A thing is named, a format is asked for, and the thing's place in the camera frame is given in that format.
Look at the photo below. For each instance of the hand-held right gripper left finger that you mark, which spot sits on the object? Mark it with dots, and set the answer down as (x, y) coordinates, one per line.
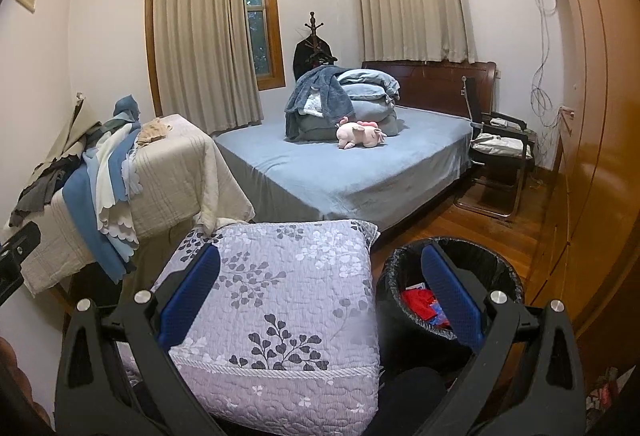
(187, 298)

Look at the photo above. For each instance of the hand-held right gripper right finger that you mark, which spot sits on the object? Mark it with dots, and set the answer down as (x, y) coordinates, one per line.
(452, 301)

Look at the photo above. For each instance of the blue wrapper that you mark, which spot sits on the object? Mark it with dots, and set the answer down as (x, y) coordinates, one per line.
(441, 316)

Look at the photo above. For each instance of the red cloth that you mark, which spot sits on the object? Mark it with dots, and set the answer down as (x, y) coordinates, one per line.
(417, 303)

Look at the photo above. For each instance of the bin with black bag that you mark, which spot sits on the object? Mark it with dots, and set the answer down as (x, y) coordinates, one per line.
(400, 341)

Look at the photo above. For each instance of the person's left hand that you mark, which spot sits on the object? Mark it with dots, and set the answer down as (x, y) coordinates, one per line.
(12, 376)

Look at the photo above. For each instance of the dark grey cloth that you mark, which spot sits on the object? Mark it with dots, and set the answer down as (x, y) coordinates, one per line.
(45, 191)

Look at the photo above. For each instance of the dark blue cloth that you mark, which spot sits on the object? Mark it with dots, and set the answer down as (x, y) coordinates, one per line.
(85, 211)

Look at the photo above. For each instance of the floral grey quilt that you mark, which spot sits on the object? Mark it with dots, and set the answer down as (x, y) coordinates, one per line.
(290, 296)

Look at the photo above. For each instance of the person's dark trouser leg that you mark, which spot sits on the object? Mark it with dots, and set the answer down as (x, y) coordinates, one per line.
(410, 401)

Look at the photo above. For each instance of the cream scalloped cloth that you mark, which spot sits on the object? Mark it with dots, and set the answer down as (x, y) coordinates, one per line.
(112, 201)

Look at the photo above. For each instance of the beige quilted blanket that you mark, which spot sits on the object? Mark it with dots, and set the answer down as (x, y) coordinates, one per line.
(170, 186)

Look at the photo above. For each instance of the light blue scalloped cloth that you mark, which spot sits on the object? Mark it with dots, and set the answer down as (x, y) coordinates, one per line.
(131, 176)

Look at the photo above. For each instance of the bed with blue sheet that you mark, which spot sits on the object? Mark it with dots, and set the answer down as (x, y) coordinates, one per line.
(350, 176)

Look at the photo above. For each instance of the white chair cushion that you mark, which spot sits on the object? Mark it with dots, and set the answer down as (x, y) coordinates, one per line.
(497, 145)

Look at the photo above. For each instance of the tan lace cloth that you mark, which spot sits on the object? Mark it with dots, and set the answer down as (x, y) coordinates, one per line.
(155, 131)

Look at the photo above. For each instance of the pile of white packets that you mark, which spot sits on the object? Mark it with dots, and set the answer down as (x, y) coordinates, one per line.
(605, 391)

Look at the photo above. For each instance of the teal cloth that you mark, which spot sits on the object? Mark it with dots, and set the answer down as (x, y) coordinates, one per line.
(127, 108)

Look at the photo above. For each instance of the white item on armrest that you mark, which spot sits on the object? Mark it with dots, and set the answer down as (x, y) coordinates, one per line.
(505, 122)

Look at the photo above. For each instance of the pink plush toy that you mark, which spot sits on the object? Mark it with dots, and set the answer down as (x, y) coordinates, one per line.
(360, 133)

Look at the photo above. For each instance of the dark wooden headboard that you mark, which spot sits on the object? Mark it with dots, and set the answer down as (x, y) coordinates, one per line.
(430, 83)

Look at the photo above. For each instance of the folded blue bedding pile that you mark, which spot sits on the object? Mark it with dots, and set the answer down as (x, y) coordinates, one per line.
(370, 93)

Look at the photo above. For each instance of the wooden wardrobe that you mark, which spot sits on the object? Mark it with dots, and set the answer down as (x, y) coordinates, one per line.
(585, 116)

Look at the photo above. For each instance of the beige curtain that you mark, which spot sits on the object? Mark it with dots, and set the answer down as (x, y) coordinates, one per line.
(205, 46)
(415, 1)

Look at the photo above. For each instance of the wooden framed window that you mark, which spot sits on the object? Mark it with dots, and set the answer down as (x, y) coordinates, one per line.
(262, 31)

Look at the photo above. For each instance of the wooden coat rack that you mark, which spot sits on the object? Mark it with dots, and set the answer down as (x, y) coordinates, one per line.
(312, 23)

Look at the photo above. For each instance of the black metal frame chair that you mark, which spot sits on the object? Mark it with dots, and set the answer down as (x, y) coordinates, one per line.
(500, 166)

